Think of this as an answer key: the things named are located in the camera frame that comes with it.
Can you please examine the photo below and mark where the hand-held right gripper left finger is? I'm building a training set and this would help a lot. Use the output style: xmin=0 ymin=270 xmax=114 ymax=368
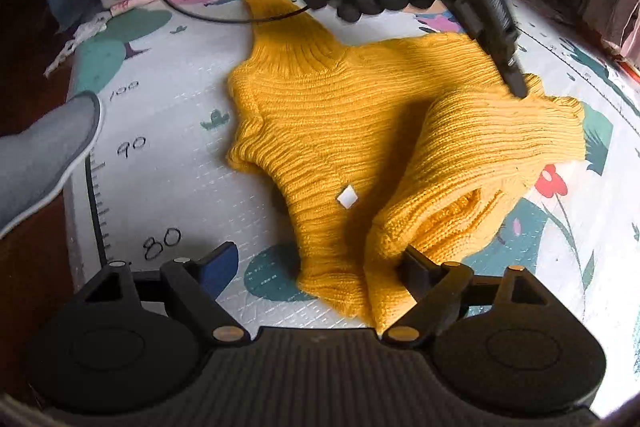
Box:
xmin=80 ymin=241 xmax=252 ymax=349

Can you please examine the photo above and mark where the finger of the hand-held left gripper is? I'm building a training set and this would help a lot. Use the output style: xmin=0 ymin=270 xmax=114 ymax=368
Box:
xmin=492 ymin=41 xmax=530 ymax=100

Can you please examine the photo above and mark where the white lace cloth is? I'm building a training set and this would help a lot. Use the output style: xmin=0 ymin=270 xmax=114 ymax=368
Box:
xmin=44 ymin=13 xmax=109 ymax=78

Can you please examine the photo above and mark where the printed cartoon play mat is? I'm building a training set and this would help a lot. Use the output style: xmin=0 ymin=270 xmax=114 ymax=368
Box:
xmin=65 ymin=0 xmax=640 ymax=414

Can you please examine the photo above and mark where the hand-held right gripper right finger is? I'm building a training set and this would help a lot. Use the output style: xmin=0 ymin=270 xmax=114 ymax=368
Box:
xmin=382 ymin=244 xmax=559 ymax=349

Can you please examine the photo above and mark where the yellow knitted sweater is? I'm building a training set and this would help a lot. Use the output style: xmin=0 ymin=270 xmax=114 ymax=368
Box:
xmin=226 ymin=0 xmax=587 ymax=336

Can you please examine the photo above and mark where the grey slipper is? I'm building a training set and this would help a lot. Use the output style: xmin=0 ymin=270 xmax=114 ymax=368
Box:
xmin=0 ymin=90 xmax=105 ymax=238

